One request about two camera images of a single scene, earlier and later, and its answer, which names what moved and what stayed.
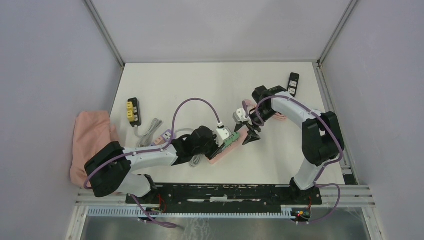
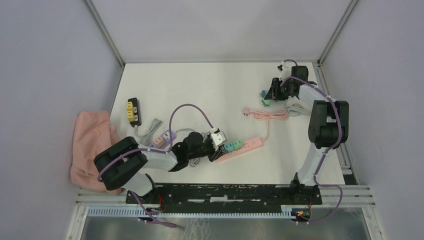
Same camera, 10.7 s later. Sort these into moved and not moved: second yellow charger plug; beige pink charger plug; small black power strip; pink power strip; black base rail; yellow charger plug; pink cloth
Moved: pink power strip
Not moved: small black power strip; second yellow charger plug; yellow charger plug; pink cloth; beige pink charger plug; black base rail
